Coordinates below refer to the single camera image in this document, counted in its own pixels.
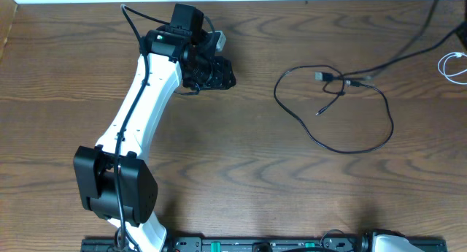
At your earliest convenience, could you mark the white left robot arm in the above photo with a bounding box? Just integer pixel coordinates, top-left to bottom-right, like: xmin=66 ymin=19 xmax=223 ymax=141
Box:
xmin=73 ymin=30 xmax=236 ymax=251

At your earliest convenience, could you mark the wooden side panel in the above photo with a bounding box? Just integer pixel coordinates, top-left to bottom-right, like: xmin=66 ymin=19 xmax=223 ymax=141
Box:
xmin=0 ymin=0 xmax=18 ymax=57

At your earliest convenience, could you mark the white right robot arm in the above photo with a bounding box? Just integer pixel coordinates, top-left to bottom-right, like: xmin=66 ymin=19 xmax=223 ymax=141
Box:
xmin=357 ymin=229 xmax=423 ymax=252

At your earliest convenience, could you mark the white usb cable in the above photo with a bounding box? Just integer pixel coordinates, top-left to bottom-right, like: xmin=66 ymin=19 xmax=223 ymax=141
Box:
xmin=436 ymin=51 xmax=467 ymax=85

